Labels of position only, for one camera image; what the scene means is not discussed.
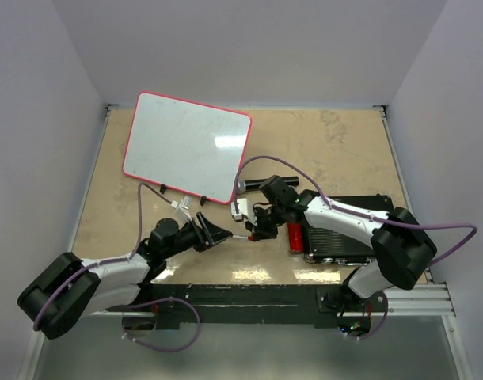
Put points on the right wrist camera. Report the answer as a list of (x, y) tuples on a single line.
[(242, 210)]

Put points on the black handheld microphone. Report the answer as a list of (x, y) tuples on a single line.
[(253, 185)]

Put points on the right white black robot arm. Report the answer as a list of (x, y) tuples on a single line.
[(402, 250)]

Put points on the pink framed whiteboard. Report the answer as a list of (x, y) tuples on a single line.
[(187, 146)]

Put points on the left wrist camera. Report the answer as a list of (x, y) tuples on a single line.
[(181, 208)]

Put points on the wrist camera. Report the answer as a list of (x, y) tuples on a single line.
[(181, 208), (242, 210)]

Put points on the red glitter microphone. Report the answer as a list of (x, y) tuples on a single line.
[(294, 232)]

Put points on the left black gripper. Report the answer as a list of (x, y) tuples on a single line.
[(216, 234)]

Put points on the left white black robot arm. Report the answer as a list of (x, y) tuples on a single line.
[(71, 288)]

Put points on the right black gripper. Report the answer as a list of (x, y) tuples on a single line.
[(258, 230)]

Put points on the black ribbed case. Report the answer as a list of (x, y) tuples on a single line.
[(322, 246)]

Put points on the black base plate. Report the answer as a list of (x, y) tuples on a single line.
[(259, 304)]

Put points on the red white marker pen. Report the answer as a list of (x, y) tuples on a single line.
[(241, 237)]

